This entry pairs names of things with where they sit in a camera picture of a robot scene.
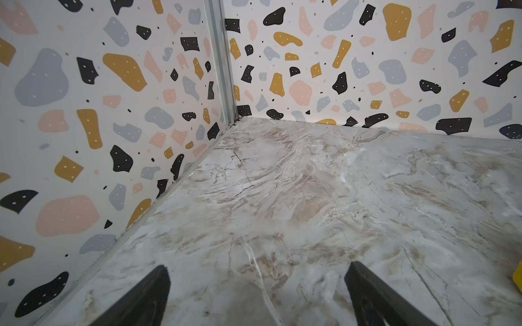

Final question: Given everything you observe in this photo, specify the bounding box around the aluminium corner post left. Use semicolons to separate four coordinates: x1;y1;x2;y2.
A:
204;0;237;128

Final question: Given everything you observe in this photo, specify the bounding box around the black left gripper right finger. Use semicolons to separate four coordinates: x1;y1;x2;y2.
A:
344;261;434;326

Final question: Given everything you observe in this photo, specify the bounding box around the yellow fake lemon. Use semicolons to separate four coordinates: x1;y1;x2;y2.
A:
512;261;522;293

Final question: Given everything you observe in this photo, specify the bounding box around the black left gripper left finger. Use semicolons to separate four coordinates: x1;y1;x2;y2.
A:
91;265;171;326

